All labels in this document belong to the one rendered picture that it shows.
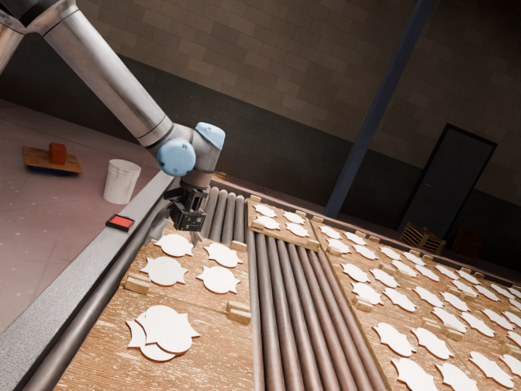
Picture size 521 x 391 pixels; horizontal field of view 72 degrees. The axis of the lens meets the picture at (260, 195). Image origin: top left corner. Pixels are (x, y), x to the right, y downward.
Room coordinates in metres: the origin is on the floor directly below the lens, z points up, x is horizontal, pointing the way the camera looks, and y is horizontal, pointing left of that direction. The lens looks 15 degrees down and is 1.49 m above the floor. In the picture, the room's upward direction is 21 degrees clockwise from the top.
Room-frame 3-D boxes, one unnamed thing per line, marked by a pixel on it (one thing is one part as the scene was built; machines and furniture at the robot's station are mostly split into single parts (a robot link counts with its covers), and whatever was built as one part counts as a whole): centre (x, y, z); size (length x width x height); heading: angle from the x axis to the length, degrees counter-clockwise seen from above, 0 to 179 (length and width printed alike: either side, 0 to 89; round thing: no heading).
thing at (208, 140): (0.89, 0.17, 1.32); 0.09 x 0.08 x 0.11; 118
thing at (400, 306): (1.38, -0.57, 0.94); 0.41 x 0.35 x 0.04; 8
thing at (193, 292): (1.02, 0.11, 0.93); 0.41 x 0.35 x 0.02; 9
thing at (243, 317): (0.82, -0.06, 0.95); 0.06 x 0.02 x 0.03; 98
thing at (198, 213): (0.89, 0.17, 1.16); 0.09 x 0.08 x 0.12; 41
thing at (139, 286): (0.78, 0.20, 0.95); 0.06 x 0.02 x 0.03; 98
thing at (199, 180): (0.90, 0.17, 1.24); 0.08 x 0.08 x 0.05
